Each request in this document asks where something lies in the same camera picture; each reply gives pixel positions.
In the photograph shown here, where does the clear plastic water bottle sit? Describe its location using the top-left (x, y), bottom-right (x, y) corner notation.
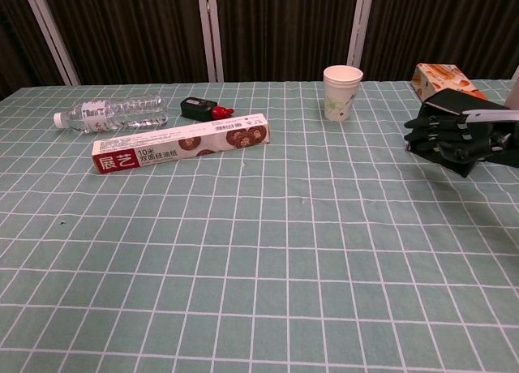
top-left (53, 95), bottom-right (169, 134)

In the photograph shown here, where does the black red pencil sharpener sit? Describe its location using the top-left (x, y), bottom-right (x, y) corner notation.
top-left (179, 96), bottom-right (235, 121)

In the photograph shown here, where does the long white red baking-paper box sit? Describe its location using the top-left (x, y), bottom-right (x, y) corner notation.
top-left (91, 114), bottom-right (272, 176)

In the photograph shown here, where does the orange snack box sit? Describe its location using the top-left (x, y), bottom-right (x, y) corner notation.
top-left (410, 62), bottom-right (490, 103)

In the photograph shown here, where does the green white checked tablecloth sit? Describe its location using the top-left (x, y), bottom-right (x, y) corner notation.
top-left (0, 79), bottom-right (519, 373)

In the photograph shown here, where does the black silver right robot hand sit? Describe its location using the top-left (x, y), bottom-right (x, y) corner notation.
top-left (403, 104), bottom-right (519, 168)

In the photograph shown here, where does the white paper cup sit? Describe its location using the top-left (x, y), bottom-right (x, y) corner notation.
top-left (323, 64), bottom-right (364, 123)

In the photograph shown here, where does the white partition post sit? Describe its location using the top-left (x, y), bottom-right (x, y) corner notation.
top-left (18, 0), bottom-right (81, 86)
top-left (346, 0), bottom-right (376, 71)
top-left (195, 0), bottom-right (225, 83)

